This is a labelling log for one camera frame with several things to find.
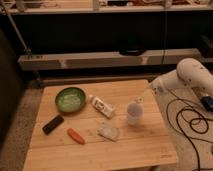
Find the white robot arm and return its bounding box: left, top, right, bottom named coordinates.
left=149, top=58, right=213, bottom=112

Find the white sponge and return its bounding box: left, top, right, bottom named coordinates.
left=98, top=123, right=119, bottom=141

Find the white tube bottle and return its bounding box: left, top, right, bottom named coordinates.
left=89, top=94, right=115, bottom=119

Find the green bowl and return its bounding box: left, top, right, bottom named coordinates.
left=55, top=87, right=86, bottom=113

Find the clear plastic cup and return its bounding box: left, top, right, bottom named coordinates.
left=126, top=102, right=144, bottom=125

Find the dark round object on shelf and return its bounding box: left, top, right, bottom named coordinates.
left=119, top=47, right=146, bottom=56

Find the black remote control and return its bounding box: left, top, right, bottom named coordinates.
left=42, top=115, right=64, bottom=135

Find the wooden shelf rack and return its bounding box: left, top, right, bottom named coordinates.
left=0, top=0, right=213, bottom=85

